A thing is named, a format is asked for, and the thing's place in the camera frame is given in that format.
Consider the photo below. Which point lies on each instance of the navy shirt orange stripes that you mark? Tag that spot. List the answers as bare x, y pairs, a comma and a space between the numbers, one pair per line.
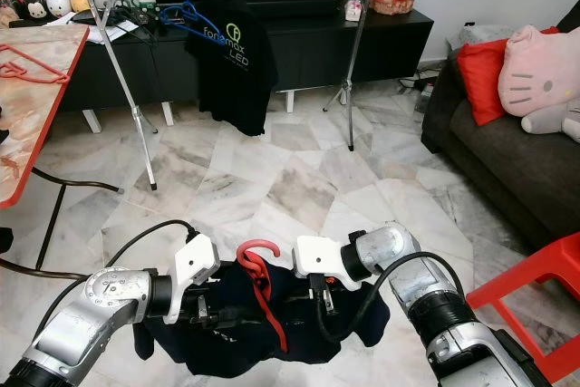
236, 337

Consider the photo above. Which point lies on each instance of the black low TV cabinet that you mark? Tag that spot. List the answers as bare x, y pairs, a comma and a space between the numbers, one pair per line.
344, 47

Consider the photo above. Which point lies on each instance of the red plastic clothes hanger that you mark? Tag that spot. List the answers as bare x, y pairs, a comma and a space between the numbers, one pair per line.
14, 68
252, 258

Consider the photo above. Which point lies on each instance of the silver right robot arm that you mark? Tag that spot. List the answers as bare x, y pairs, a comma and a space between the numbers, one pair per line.
426, 296

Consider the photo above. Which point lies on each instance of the yellow plush toy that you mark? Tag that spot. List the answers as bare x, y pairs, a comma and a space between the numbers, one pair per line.
80, 2

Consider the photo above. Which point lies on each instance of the small white pink box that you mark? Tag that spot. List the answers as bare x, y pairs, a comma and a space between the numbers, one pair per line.
353, 9

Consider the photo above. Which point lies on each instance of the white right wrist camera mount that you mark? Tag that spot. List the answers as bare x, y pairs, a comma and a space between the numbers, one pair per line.
319, 258

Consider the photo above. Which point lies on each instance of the red plastic stool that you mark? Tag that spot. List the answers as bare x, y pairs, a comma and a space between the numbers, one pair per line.
535, 278

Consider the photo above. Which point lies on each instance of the dark brown fabric sofa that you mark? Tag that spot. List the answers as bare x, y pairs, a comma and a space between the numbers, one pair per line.
507, 160

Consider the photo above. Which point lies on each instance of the red hat doll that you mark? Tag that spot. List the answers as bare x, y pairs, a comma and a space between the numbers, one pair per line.
7, 11

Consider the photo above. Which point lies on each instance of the black power strip green light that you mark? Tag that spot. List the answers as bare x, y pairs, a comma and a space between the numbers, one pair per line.
424, 92

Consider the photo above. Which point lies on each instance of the black green electronic gadget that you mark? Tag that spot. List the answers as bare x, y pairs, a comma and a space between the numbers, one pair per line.
145, 11

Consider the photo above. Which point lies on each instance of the marble table with red edge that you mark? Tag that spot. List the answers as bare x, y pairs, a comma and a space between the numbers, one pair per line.
36, 106

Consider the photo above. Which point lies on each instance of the pink cat face pillow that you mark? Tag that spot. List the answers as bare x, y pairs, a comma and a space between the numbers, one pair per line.
539, 74

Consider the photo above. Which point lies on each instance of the blue plastic clothes hanger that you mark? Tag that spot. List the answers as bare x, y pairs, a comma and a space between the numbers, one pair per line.
190, 15

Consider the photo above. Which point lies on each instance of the white papers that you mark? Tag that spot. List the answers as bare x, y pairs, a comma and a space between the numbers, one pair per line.
113, 31

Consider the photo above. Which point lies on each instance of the white round plush toy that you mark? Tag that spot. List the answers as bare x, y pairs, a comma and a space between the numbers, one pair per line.
58, 4

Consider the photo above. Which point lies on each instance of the red cushion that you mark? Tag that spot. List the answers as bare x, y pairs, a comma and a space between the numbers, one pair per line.
480, 79

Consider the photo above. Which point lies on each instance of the grey plastic bag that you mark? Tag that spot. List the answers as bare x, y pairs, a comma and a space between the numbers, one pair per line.
476, 35

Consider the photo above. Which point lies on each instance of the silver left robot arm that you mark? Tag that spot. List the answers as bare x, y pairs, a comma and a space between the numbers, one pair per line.
91, 324

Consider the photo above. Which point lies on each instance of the large grey Totoro plush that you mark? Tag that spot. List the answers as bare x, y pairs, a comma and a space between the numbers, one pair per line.
553, 120

